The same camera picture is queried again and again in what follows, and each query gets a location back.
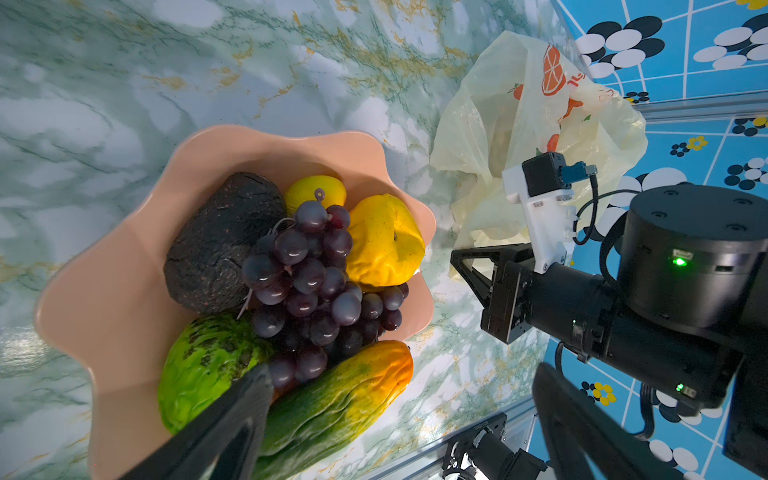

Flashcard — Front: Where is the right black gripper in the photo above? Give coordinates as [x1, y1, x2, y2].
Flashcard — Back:
[449, 242, 580, 361]

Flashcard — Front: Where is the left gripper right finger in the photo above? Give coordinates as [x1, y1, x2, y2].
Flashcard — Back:
[532, 363, 683, 479]

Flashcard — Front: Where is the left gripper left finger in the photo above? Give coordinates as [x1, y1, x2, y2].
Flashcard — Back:
[123, 364, 274, 479]

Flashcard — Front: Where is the green orange papaya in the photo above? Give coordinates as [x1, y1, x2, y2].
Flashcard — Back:
[252, 340, 414, 479]

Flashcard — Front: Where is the pink scalloped fruit bowl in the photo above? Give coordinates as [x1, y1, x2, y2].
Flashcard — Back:
[35, 125, 436, 479]

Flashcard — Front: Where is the cream printed plastic bag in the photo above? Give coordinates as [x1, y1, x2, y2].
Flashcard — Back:
[430, 31, 648, 248]

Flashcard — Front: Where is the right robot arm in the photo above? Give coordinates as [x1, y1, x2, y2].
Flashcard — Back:
[451, 184, 767, 476]

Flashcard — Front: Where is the green lime fruit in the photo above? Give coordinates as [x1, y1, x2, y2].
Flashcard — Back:
[157, 313, 276, 435]

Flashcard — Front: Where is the yellow bell pepper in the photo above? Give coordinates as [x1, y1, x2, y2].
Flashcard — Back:
[346, 194, 426, 288]

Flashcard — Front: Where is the dark avocado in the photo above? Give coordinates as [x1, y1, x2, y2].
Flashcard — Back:
[163, 172, 286, 315]

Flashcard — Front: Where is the purple grape bunch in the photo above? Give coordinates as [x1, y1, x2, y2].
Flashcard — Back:
[241, 199, 407, 390]

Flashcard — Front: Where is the yellow lemon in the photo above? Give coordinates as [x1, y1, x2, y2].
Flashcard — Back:
[283, 175, 347, 216]

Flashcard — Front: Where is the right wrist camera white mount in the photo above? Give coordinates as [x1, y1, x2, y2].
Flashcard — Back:
[502, 152, 597, 274]

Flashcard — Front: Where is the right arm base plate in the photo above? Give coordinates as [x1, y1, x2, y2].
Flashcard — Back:
[440, 413, 547, 480]

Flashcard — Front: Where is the aluminium front rail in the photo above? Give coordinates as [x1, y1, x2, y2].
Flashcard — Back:
[356, 395, 536, 479]

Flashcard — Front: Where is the right aluminium corner post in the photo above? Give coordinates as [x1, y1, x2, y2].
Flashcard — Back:
[635, 90, 767, 122]

